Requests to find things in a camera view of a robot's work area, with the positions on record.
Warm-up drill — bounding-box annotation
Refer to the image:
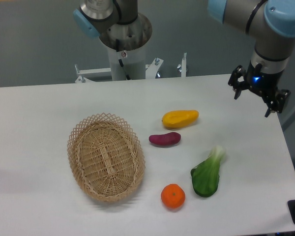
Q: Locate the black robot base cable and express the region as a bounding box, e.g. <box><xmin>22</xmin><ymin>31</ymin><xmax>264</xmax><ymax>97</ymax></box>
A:
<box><xmin>115</xmin><ymin>38</ymin><xmax>133</xmax><ymax>81</ymax></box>

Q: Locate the purple sweet potato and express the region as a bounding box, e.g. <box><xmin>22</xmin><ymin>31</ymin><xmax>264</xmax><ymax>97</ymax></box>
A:
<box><xmin>148</xmin><ymin>132</ymin><xmax>181</xmax><ymax>147</ymax></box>

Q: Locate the orange mandarin fruit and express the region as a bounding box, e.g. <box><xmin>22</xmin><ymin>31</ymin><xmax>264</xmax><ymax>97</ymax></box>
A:
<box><xmin>161</xmin><ymin>183</ymin><xmax>186</xmax><ymax>209</ymax></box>

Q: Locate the green bok choy vegetable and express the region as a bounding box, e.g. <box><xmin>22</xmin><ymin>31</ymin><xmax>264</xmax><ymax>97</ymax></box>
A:
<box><xmin>190</xmin><ymin>146</ymin><xmax>226</xmax><ymax>198</ymax></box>

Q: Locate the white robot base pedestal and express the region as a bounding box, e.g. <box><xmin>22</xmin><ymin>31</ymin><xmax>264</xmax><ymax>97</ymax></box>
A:
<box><xmin>74</xmin><ymin>46</ymin><xmax>189</xmax><ymax>83</ymax></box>

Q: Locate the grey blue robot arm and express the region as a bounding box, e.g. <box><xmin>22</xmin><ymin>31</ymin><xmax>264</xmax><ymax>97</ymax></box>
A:
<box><xmin>73</xmin><ymin>0</ymin><xmax>295</xmax><ymax>114</ymax></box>

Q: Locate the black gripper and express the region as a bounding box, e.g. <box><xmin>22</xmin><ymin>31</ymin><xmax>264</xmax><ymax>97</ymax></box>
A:
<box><xmin>228</xmin><ymin>63</ymin><xmax>291</xmax><ymax>118</ymax></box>

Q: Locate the yellow papaya half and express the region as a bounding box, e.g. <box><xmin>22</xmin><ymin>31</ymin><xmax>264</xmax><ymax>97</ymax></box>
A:
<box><xmin>162</xmin><ymin>110</ymin><xmax>199</xmax><ymax>129</ymax></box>

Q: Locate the woven wicker basket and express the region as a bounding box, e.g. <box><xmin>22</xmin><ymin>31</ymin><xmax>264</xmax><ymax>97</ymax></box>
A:
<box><xmin>67</xmin><ymin>113</ymin><xmax>145</xmax><ymax>203</ymax></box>

